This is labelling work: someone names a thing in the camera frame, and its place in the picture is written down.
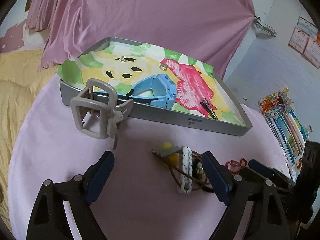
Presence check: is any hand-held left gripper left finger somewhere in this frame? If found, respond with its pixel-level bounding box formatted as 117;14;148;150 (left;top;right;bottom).
26;151;115;240

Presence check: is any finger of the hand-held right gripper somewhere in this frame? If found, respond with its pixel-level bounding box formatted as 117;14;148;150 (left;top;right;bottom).
248;159;297;187
239;167;268;183

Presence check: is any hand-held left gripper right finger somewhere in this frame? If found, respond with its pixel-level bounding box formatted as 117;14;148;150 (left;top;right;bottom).
202;151;292;240

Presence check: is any red loop ornament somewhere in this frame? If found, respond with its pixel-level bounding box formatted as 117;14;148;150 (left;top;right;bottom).
226;158;248;173

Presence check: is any grey shallow box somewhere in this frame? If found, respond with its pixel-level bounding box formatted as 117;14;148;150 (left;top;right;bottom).
59;37;252;137

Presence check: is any light blue wrist watch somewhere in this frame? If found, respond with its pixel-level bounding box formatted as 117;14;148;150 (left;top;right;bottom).
110;74;178;110

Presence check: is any light pink table cloth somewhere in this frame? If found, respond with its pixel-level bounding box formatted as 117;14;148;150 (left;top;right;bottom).
7;72;300;240

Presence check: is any stack of colourful books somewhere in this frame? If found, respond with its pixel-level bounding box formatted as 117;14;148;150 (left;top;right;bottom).
259;87;313;167

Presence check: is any yellow hair clip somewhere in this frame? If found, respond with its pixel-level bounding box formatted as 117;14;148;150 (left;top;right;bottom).
152;142;180;167

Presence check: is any grey hair claw clip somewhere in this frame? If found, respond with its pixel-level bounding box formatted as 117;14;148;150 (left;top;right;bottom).
70;78;135;150

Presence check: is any colourful painted paper sheet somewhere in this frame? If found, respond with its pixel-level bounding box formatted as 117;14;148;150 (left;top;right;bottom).
56;41;247;125

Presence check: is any yellow quilted blanket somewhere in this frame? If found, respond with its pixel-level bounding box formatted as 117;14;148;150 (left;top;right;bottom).
0;49;60;230

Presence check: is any large pink curtain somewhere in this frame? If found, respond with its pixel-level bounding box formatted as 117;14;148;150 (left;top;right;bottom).
37;0;256;80

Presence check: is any tied pink curtain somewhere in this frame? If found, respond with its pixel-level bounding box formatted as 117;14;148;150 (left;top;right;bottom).
25;0;65;32

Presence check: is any black hair tie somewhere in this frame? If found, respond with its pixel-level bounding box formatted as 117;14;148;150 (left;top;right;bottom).
200;184;216;194

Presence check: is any bundle of bracelets and hair ties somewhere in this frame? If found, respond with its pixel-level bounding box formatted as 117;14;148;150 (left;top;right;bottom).
170;150;215;193

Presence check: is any white braided bracelet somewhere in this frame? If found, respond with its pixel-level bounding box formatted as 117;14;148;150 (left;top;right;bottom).
177;147;193;194

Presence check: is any group of wall certificates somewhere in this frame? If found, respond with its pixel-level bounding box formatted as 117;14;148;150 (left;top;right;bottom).
288;17;320;69

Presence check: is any wire wall rack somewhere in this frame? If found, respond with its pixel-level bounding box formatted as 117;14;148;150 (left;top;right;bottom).
252;16;278;37

